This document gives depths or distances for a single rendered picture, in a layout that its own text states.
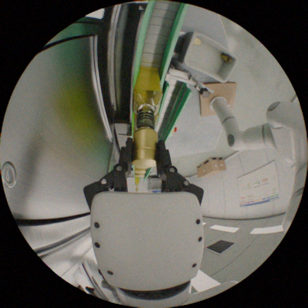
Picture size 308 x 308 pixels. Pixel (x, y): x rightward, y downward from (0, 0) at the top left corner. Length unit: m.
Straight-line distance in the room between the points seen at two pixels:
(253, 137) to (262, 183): 3.43
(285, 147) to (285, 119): 0.10
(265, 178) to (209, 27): 3.66
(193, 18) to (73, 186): 0.65
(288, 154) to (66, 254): 0.47
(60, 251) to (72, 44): 0.29
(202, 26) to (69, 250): 0.74
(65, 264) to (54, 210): 0.10
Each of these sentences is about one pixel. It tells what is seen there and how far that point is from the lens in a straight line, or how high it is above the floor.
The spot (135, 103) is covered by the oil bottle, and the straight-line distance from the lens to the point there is 0.18.
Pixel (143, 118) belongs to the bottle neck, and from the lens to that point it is 0.15.
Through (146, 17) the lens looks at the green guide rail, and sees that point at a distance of 0.28.
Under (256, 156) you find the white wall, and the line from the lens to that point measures 3.86.
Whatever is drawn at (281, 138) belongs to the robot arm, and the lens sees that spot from 0.29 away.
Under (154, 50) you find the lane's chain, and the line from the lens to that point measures 0.36.
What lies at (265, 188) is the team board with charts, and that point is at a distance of 3.78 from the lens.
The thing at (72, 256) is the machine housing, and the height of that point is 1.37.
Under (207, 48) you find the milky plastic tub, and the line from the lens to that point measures 0.52.
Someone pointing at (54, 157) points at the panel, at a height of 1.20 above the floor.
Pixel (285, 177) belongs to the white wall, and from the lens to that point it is 3.66.
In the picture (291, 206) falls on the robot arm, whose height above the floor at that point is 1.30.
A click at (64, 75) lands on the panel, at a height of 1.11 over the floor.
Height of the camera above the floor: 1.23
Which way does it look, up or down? 25 degrees down
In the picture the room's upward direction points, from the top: 178 degrees clockwise
